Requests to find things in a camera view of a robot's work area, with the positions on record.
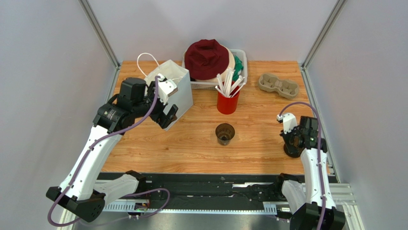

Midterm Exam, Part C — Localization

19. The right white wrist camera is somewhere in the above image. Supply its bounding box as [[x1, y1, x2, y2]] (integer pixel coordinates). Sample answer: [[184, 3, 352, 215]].
[[276, 113, 298, 134]]

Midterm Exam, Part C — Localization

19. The white plastic basket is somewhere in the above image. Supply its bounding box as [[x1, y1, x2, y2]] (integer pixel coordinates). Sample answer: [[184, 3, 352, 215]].
[[191, 48, 248, 90]]

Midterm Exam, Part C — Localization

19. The bottom pulp cup carrier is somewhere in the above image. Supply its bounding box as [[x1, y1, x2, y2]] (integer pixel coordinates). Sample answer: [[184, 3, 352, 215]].
[[258, 73, 300, 99]]

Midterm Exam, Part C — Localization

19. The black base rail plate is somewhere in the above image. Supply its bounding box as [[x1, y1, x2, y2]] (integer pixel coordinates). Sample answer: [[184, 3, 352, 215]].
[[97, 172, 339, 211]]

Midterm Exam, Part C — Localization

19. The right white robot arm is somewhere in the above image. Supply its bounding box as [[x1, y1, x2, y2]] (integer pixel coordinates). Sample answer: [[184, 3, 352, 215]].
[[277, 113, 346, 230]]

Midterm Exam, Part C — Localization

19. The beige hat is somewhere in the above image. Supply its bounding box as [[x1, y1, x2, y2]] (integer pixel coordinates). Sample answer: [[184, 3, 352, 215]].
[[195, 48, 235, 83]]

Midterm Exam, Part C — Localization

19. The green cloth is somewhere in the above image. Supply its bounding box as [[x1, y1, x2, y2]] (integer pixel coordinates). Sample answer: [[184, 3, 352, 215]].
[[232, 55, 243, 81]]

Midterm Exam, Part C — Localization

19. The translucent dark plastic cup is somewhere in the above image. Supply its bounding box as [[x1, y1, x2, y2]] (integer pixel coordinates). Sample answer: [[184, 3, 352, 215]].
[[215, 123, 235, 146]]

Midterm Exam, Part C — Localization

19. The maroon bucket hat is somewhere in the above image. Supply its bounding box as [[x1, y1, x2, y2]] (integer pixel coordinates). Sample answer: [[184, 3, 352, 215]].
[[184, 39, 230, 81]]

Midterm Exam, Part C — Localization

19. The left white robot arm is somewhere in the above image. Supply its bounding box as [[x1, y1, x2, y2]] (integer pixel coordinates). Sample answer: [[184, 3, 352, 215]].
[[46, 75, 178, 223]]

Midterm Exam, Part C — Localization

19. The white paper bag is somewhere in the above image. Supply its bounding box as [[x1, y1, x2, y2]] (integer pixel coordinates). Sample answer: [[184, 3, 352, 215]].
[[136, 60, 193, 131]]

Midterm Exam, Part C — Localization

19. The red cup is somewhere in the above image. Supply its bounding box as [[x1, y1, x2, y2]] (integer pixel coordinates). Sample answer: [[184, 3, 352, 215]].
[[217, 87, 239, 115]]

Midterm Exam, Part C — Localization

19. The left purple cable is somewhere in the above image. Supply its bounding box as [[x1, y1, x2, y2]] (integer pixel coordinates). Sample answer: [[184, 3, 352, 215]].
[[47, 76, 171, 228]]

